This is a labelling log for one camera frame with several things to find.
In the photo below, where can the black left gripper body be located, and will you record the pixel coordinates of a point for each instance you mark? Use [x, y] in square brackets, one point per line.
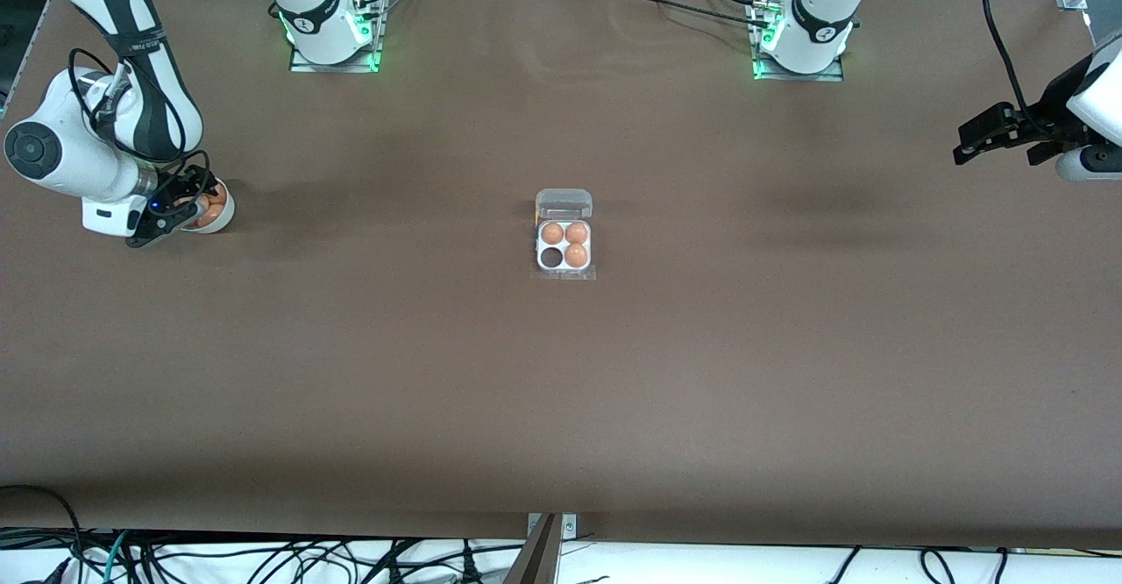
[1045, 119]

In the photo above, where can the clear plastic egg box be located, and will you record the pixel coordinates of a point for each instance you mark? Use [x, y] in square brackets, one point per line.
[564, 205]

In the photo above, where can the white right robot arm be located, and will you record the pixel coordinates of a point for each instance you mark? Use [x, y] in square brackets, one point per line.
[61, 154]

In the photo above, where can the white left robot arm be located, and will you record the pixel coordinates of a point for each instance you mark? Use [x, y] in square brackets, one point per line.
[820, 14]

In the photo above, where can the white round bowl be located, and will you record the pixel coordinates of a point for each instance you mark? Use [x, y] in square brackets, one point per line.
[223, 221]

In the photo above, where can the brown table cover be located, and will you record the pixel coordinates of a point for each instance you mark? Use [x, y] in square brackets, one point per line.
[561, 391]

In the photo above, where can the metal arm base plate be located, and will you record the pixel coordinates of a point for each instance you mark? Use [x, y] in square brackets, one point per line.
[307, 65]
[828, 74]

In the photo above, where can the small metal bracket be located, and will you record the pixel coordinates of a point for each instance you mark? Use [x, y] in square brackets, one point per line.
[570, 527]

